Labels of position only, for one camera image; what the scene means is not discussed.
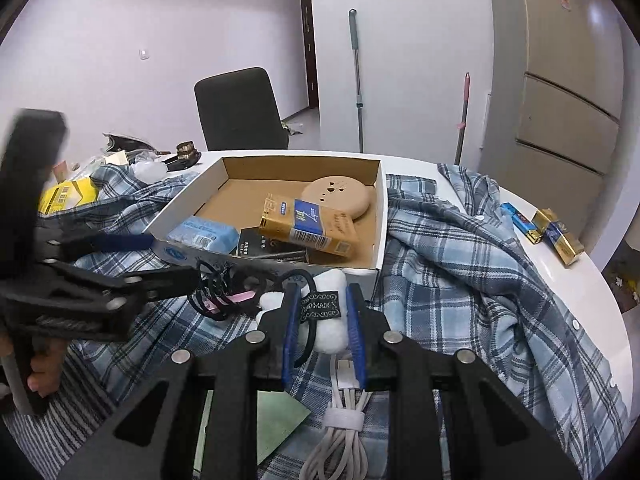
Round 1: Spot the dark wooden door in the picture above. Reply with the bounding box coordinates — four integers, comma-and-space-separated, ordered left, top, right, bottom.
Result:
300, 0, 320, 110

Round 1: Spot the black hair ties bundle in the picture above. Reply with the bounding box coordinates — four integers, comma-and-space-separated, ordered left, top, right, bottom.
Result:
189, 259, 261, 322

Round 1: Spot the dark office chair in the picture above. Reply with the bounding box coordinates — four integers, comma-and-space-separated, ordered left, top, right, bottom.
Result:
194, 67, 291, 152

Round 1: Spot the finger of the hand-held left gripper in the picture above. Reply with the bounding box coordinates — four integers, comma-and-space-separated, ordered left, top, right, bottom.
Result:
35, 225, 154, 263
50, 260, 202, 311

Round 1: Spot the green paper card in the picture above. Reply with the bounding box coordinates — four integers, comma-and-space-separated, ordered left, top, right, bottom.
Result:
207, 390, 312, 466

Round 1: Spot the round beige compact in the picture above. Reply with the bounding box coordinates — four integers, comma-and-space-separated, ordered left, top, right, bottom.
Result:
302, 175, 377, 223

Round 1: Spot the clear plastic bag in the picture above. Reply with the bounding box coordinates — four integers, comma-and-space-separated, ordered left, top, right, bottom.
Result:
131, 155, 168, 184

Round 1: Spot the gold refrigerator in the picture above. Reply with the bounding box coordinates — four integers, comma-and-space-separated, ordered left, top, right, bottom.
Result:
477, 0, 631, 256

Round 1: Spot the cardboard box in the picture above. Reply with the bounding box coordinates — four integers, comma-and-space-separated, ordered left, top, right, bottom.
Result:
142, 155, 388, 308

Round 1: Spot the yellow box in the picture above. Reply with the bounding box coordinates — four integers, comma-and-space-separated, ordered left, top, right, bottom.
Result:
39, 178, 101, 216

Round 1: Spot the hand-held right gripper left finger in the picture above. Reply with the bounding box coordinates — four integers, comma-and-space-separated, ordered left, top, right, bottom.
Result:
57, 282, 303, 480

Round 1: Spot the grey striped cloth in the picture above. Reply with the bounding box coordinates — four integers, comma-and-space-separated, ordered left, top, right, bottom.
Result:
0, 350, 151, 480

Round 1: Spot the blue lighter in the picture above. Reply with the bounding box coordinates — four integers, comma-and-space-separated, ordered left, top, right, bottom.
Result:
500, 203, 532, 235

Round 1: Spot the blue tissue pack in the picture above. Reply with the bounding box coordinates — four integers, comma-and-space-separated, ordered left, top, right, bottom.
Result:
165, 216, 240, 255

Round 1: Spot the gold blue cigarette pack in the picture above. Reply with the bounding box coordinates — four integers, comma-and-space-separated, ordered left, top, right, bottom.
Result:
258, 192, 360, 259

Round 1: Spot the dark crumpled bag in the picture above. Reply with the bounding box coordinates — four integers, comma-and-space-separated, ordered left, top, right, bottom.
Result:
102, 132, 166, 156

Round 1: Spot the person's left hand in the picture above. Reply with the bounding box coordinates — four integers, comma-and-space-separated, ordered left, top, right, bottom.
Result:
27, 345, 65, 397

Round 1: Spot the blue plaid shirt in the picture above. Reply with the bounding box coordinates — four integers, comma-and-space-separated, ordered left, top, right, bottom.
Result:
30, 162, 633, 480

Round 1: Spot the white charging cable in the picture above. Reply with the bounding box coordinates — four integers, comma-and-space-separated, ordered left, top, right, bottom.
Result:
300, 352, 373, 480

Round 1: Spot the black cigarette box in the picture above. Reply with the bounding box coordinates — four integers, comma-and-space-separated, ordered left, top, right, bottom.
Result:
235, 227, 308, 263

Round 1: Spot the mop with green grip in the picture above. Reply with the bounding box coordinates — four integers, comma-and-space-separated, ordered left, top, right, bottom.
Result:
347, 8, 366, 153

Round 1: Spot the white plush hair tie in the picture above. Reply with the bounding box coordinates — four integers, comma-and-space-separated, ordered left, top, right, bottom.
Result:
257, 269, 348, 368

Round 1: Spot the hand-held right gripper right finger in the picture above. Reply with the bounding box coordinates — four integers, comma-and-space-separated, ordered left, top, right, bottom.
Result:
346, 284, 581, 480

